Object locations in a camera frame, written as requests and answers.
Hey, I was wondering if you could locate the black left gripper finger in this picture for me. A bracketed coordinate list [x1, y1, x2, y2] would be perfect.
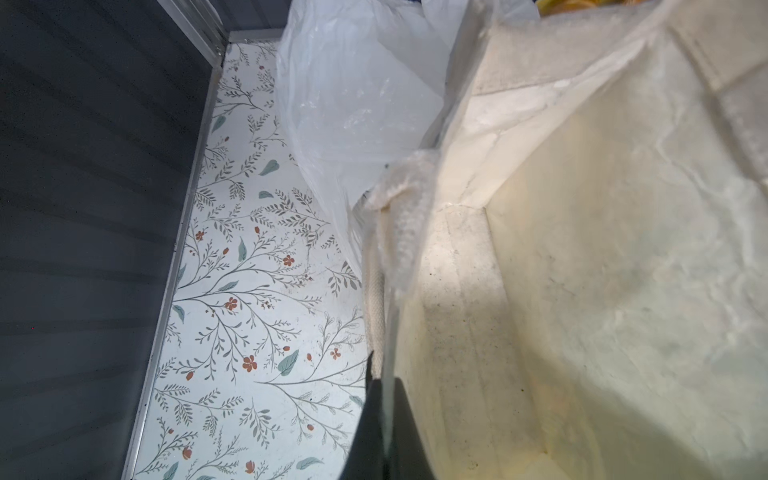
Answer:
[339, 354, 435, 480]

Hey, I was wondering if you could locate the white plastic grocery bag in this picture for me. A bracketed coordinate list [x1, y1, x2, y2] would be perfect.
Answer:
[276, 1, 540, 281]

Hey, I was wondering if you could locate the beige canvas tote bag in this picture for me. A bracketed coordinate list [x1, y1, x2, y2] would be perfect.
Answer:
[376, 1, 767, 479]

